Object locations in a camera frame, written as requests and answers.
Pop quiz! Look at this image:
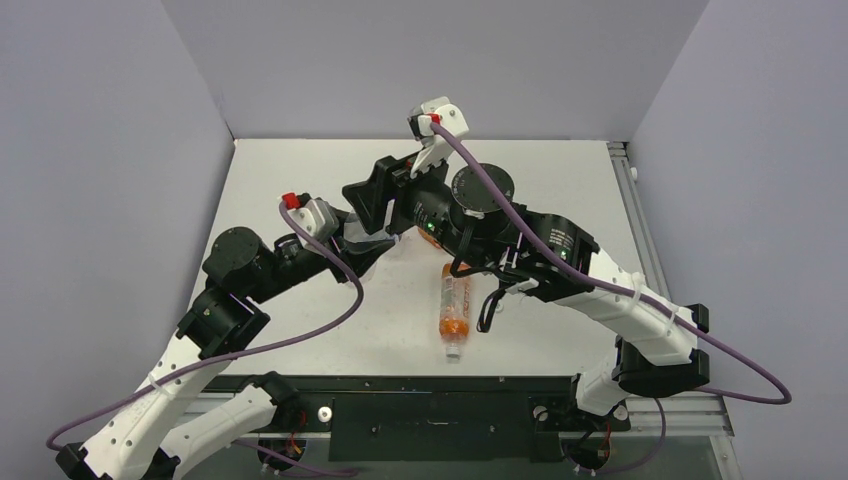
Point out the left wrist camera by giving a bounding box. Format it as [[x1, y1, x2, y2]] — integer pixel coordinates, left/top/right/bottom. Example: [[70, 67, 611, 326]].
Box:
[[280, 192, 336, 252]]

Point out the aluminium frame rail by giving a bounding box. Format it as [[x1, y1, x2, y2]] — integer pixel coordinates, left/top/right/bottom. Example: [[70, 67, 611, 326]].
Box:
[[606, 141, 671, 299]]

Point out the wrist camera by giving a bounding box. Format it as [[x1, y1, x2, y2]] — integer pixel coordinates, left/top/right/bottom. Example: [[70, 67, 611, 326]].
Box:
[[280, 192, 336, 252], [408, 96, 469, 178]]

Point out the purple cable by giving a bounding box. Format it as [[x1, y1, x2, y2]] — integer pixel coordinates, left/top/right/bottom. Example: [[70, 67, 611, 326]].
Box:
[[46, 201, 366, 480], [430, 124, 794, 478]]

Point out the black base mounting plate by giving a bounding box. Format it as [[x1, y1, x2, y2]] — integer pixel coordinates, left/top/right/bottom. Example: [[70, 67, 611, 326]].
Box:
[[198, 374, 632, 465]]

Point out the blue cap pepsi bottle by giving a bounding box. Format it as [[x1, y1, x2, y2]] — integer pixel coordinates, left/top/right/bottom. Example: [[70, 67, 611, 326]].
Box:
[[342, 212, 399, 283]]

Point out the slim orange drink bottle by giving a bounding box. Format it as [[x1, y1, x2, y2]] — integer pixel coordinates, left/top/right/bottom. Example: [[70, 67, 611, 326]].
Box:
[[438, 263, 472, 363]]

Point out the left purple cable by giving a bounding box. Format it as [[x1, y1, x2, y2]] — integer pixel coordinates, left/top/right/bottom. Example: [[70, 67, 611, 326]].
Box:
[[46, 201, 366, 480]]

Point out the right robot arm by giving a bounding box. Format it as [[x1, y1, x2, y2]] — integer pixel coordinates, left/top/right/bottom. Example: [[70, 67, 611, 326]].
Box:
[[342, 157, 710, 427]]

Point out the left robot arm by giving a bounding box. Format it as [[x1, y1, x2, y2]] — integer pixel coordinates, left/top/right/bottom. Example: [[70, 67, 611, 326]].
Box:
[[56, 193, 396, 479]]

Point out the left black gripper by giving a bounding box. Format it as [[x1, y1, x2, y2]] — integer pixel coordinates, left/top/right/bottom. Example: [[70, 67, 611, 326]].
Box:
[[248, 206, 394, 304]]

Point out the wide orange drink bottle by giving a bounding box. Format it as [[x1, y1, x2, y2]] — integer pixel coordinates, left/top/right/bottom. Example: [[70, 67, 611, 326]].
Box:
[[418, 228, 443, 250]]

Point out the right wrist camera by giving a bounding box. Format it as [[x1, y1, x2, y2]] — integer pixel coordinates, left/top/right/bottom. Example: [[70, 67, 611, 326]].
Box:
[[408, 96, 469, 178]]

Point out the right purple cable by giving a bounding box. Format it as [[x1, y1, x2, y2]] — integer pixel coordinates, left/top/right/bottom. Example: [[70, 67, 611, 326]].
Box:
[[430, 124, 794, 478]]

